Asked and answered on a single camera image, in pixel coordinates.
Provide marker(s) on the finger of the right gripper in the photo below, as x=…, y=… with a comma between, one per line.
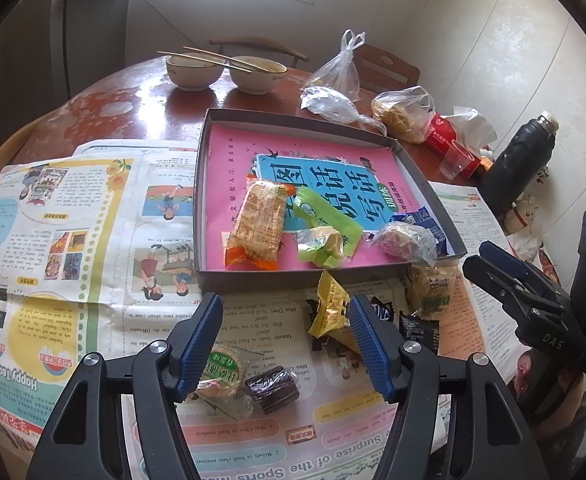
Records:
x=522, y=271
x=503, y=284

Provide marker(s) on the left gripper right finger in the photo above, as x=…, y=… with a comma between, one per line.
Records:
x=488, y=437

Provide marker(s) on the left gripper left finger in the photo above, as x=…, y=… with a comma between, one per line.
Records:
x=84, y=435

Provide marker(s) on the pork floss cake pack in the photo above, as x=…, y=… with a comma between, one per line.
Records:
x=431, y=288

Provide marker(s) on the blue snack packet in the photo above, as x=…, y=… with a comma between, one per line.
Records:
x=423, y=218

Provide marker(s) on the clear red-candy bag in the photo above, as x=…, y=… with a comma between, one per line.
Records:
x=406, y=242

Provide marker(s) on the green peas snack bag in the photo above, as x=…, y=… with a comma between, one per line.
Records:
x=421, y=330

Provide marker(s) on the round green-label pastry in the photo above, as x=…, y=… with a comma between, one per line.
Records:
x=224, y=372

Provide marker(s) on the yellow wafer snack pack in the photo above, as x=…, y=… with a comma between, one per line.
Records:
x=331, y=319

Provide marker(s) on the green milk snack wrapper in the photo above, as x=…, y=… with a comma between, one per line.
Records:
x=317, y=211

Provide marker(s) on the dark brown cake roll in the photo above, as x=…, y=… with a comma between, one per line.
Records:
x=273, y=389

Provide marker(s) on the orange rice cracker pack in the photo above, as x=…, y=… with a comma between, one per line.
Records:
x=256, y=236

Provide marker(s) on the yellow pastry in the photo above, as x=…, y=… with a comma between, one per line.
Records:
x=322, y=246

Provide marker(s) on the plastic bag of fried snacks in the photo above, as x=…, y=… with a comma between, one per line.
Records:
x=406, y=114

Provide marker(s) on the person's right hand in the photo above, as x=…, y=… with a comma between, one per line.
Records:
x=520, y=382

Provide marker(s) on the rabbit figurine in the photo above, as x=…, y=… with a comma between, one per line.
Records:
x=521, y=215

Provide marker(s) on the black thermos bottle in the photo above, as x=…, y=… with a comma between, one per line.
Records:
x=527, y=153

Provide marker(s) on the clear plastic cup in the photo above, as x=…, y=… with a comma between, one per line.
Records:
x=457, y=162

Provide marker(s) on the red tissue pack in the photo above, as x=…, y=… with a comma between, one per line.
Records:
x=468, y=128

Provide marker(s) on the pink Chinese workbook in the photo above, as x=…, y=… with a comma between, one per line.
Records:
x=368, y=183

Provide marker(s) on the left newspaper sheet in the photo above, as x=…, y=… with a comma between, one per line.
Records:
x=96, y=254

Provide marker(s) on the wooden chair back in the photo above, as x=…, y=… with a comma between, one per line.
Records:
x=381, y=71

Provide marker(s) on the crumpled clear plastic bag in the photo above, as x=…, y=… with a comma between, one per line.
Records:
x=335, y=107

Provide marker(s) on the tall tied plastic bag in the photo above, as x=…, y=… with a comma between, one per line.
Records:
x=340, y=73

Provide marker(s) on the right ceramic bowl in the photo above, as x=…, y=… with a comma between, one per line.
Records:
x=254, y=75

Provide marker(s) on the ceramic bowl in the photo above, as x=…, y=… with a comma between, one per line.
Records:
x=254, y=75
x=191, y=75

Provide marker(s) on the left ceramic bowl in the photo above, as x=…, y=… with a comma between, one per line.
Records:
x=191, y=75

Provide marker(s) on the chopsticks pair on bowls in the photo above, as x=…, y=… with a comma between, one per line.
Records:
x=217, y=59

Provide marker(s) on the dark refrigerator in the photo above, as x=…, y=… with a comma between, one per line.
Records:
x=50, y=50

